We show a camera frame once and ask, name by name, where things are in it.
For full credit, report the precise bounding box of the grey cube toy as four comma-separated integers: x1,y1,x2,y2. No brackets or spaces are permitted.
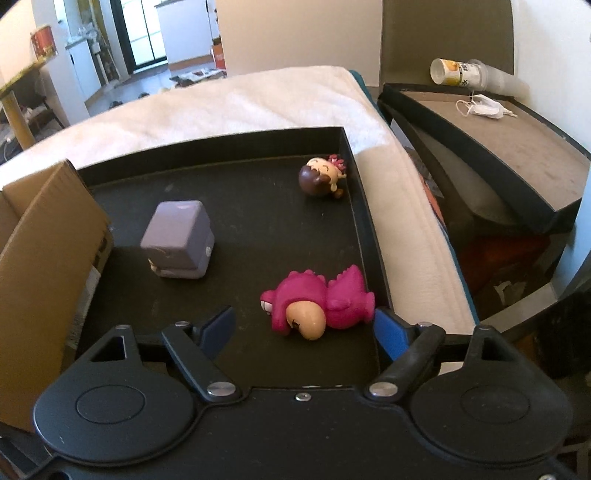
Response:
139,199,216,280

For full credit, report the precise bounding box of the white bed sheet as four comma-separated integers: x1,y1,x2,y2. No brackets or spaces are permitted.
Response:
0,65,479,334

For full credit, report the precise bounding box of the white face mask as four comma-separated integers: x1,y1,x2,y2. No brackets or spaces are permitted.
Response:
455,93,507,121

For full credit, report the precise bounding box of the black tray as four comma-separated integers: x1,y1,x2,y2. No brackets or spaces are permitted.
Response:
60,126,394,389

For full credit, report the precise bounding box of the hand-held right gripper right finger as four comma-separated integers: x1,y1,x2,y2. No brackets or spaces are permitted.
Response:
366,306,528,402

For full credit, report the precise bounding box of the red box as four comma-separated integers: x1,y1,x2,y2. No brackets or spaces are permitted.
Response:
30,25,59,59

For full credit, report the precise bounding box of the stack of plastic cups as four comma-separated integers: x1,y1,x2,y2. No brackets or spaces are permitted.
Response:
430,58,530,96

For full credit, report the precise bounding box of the brown-haired doll figure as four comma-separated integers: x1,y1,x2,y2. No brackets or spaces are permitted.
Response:
298,154,348,200

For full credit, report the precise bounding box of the round yellow table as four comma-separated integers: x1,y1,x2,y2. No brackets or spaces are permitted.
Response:
0,54,61,149

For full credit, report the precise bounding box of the orange carton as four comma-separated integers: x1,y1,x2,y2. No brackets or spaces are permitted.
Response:
211,39,228,77

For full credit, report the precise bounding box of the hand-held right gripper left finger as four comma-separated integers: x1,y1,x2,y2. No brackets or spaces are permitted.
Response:
75,305,242,404

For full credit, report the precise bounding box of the black framed glass door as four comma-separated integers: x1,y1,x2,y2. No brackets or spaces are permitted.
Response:
117,0,170,71

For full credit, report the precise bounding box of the cardboard box with papers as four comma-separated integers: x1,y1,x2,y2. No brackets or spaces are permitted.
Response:
168,66,227,89

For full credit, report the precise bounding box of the brown board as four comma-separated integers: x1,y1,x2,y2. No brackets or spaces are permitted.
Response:
379,0,516,89

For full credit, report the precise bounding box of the white kitchen cabinet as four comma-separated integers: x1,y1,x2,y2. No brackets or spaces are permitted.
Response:
154,0,218,73

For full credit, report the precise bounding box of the black box lid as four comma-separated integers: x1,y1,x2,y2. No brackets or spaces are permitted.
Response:
377,82,591,236

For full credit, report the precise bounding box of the pink dinosaur toy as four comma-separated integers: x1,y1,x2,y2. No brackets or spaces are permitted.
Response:
259,264,376,342

